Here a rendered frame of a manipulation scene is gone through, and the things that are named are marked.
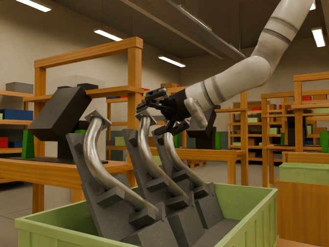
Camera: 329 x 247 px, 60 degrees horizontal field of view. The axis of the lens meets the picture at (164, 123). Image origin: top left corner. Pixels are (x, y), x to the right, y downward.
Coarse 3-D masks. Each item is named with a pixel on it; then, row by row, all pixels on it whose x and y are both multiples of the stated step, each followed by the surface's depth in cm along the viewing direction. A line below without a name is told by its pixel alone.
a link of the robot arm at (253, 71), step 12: (252, 60) 64; (264, 60) 63; (228, 72) 67; (240, 72) 65; (252, 72) 63; (264, 72) 63; (204, 84) 70; (216, 84) 68; (228, 84) 67; (240, 84) 66; (252, 84) 64; (216, 96) 69; (228, 96) 69
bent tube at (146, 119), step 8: (144, 112) 80; (144, 120) 79; (152, 120) 82; (144, 128) 77; (144, 136) 75; (144, 144) 73; (144, 152) 73; (144, 160) 73; (152, 160) 73; (152, 168) 73; (160, 168) 75; (152, 176) 75; (160, 176) 74; (168, 176) 77; (176, 184) 80; (176, 192) 79; (184, 192) 82
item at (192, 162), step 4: (188, 160) 962; (192, 160) 956; (196, 160) 982; (200, 160) 1006; (204, 160) 1044; (188, 164) 960; (192, 164) 953; (196, 164) 1064; (200, 164) 1007; (204, 164) 1049
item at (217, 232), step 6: (222, 222) 92; (228, 222) 92; (234, 222) 92; (204, 228) 86; (210, 228) 86; (216, 228) 86; (222, 228) 86; (228, 228) 86; (204, 234) 81; (210, 234) 81; (216, 234) 81; (222, 234) 81; (198, 240) 77; (204, 240) 77; (210, 240) 77; (216, 240) 77; (192, 246) 73; (198, 246) 73; (204, 246) 73; (210, 246) 73
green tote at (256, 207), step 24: (216, 192) 100; (240, 192) 95; (264, 192) 91; (24, 216) 60; (48, 216) 64; (72, 216) 70; (240, 216) 95; (264, 216) 73; (24, 240) 57; (48, 240) 53; (72, 240) 50; (96, 240) 47; (240, 240) 54; (264, 240) 71
